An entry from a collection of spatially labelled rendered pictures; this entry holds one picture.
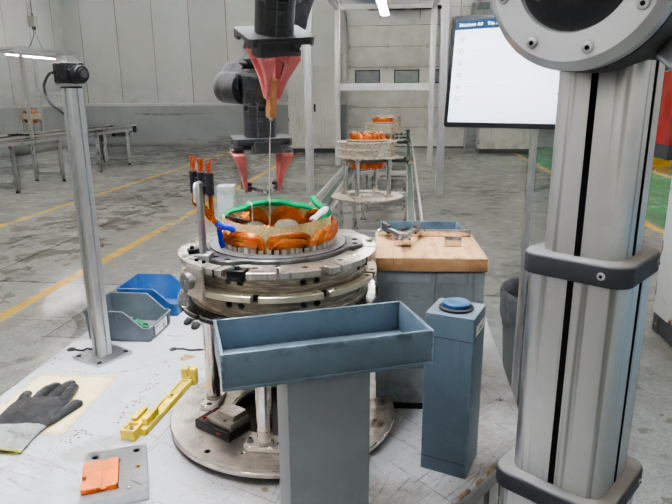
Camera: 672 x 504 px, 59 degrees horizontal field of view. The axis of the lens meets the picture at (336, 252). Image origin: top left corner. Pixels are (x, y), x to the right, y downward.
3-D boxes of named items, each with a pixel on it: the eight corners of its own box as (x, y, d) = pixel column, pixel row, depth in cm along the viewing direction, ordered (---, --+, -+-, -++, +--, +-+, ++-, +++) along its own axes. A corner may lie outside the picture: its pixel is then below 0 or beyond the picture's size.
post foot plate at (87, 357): (133, 353, 132) (132, 349, 131) (98, 368, 124) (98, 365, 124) (106, 344, 136) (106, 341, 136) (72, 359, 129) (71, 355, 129)
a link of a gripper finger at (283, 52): (239, 92, 91) (239, 30, 86) (281, 89, 95) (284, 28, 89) (255, 109, 87) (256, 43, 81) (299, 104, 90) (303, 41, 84)
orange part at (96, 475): (84, 468, 88) (83, 462, 88) (119, 462, 90) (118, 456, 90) (80, 497, 82) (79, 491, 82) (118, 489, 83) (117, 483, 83)
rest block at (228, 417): (226, 411, 100) (225, 399, 99) (249, 421, 97) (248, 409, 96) (207, 422, 97) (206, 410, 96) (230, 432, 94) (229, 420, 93)
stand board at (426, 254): (375, 243, 120) (375, 231, 120) (469, 243, 119) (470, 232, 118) (375, 271, 101) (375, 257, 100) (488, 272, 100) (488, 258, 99)
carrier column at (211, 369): (208, 397, 107) (201, 289, 102) (222, 397, 107) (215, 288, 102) (205, 404, 105) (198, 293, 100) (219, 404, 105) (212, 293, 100)
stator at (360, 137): (352, 165, 334) (352, 129, 329) (391, 166, 328) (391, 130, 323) (341, 170, 314) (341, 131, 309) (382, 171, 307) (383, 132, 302)
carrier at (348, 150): (342, 190, 348) (342, 138, 340) (408, 192, 337) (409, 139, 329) (322, 201, 312) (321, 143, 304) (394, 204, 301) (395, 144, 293)
